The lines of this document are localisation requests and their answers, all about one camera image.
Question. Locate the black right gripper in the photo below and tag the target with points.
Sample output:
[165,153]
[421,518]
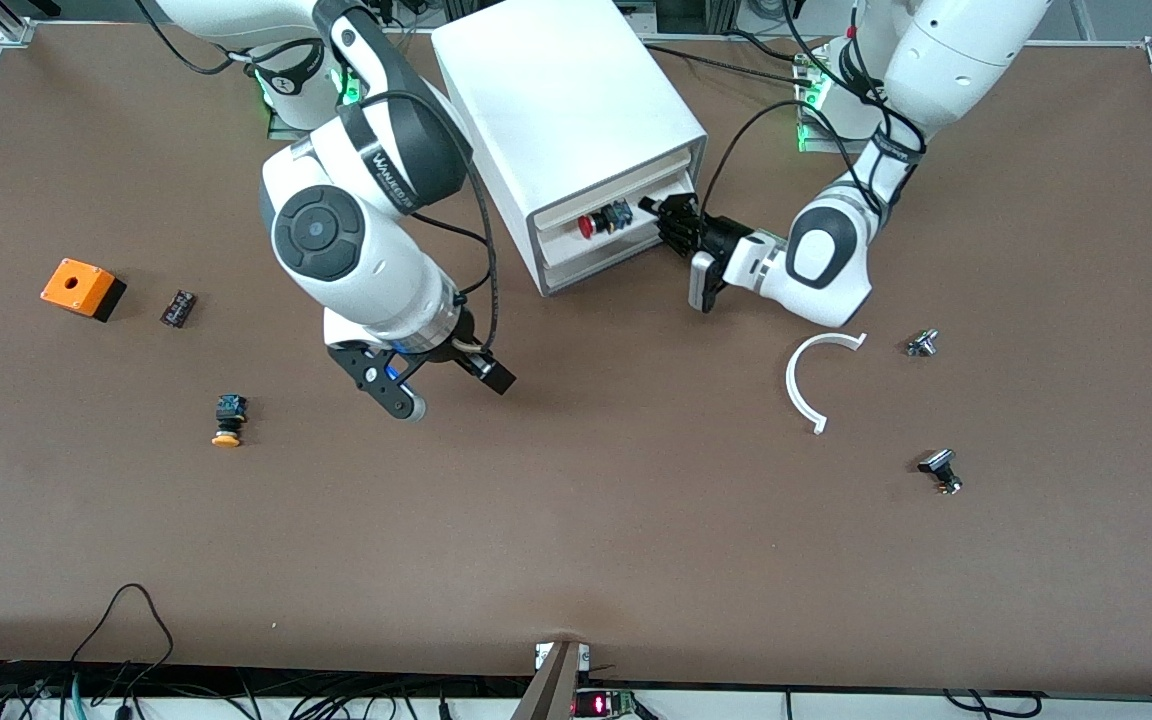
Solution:
[460,352]

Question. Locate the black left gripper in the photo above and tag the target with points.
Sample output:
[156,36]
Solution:
[719,236]

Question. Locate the red mushroom pushbutton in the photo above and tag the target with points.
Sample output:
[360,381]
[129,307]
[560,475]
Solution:
[608,216]

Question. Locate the white drawer holding red button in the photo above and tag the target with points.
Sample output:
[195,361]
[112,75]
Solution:
[596,250]

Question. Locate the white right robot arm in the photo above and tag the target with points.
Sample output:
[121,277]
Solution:
[356,260]

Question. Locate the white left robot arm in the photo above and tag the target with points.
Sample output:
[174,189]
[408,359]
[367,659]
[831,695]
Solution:
[956,50]

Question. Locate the white drawer cabinet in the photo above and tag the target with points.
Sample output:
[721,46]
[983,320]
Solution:
[556,90]

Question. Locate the white curved plastic arc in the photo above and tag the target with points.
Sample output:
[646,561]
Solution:
[790,380]

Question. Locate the yellow mushroom pushbutton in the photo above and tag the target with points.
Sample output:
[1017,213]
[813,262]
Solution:
[228,415]

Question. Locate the small black contact block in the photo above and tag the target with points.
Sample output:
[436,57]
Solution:
[178,308]

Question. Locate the device with red display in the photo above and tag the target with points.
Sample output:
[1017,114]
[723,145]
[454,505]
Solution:
[598,705]

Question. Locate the small silver metal switch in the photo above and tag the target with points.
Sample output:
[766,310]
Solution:
[921,344]

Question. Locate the white post bracket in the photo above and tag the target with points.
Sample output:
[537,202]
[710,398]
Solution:
[539,655]

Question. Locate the grey camera post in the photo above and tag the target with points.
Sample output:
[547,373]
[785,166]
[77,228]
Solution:
[548,690]

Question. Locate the black selector switch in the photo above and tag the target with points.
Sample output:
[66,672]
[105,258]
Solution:
[938,464]

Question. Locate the orange button enclosure box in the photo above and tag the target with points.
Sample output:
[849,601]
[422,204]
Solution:
[76,283]

